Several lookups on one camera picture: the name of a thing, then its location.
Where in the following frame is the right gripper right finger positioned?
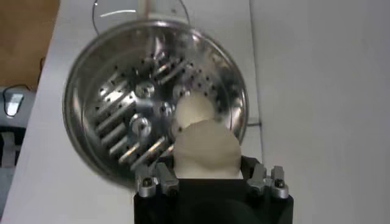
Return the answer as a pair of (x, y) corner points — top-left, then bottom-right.
(242, 156), (289, 200)

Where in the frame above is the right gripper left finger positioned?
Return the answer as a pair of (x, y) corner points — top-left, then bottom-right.
(135, 163), (180, 198)

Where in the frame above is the white steamed baozi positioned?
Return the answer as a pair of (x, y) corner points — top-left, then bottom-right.
(175, 91), (217, 128)
(172, 119), (243, 180)

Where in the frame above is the glass lid with beige handle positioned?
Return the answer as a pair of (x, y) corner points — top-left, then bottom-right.
(92, 0), (191, 36)

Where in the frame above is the stainless steel steamer basket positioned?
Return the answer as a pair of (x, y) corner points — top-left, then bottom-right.
(62, 19), (250, 188)

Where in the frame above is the grey robot torso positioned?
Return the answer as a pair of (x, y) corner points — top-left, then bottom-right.
(0, 85), (37, 219)

